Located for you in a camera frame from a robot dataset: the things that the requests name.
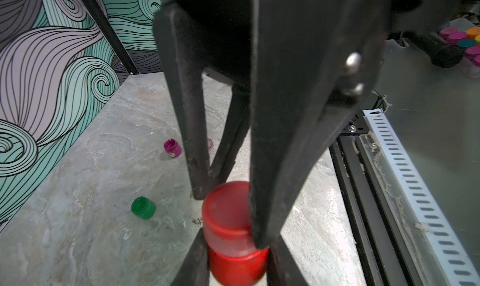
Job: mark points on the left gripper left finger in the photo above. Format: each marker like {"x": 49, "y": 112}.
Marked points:
{"x": 194, "y": 270}

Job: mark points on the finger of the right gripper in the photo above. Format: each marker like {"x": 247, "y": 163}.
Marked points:
{"x": 187, "y": 98}
{"x": 294, "y": 119}

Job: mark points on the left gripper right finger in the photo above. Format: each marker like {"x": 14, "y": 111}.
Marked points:
{"x": 282, "y": 269}

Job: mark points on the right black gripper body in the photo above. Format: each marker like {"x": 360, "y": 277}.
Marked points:
{"x": 314, "y": 35}

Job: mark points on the red paint jar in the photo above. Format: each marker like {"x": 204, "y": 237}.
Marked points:
{"x": 243, "y": 271}

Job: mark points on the red jar lid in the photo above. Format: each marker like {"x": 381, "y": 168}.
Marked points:
{"x": 226, "y": 220}

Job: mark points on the green paint jar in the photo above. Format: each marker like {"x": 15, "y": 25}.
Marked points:
{"x": 143, "y": 208}

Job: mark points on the purple paint jar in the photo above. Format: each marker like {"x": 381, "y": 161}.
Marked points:
{"x": 173, "y": 148}

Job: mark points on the purple jar lid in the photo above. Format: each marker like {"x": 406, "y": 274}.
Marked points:
{"x": 210, "y": 144}

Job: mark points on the clear box of paint jars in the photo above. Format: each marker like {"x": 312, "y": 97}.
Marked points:
{"x": 464, "y": 35}

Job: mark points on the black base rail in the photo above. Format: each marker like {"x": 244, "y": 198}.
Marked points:
{"x": 382, "y": 251}

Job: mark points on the white slotted cable duct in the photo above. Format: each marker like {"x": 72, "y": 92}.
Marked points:
{"x": 436, "y": 253}

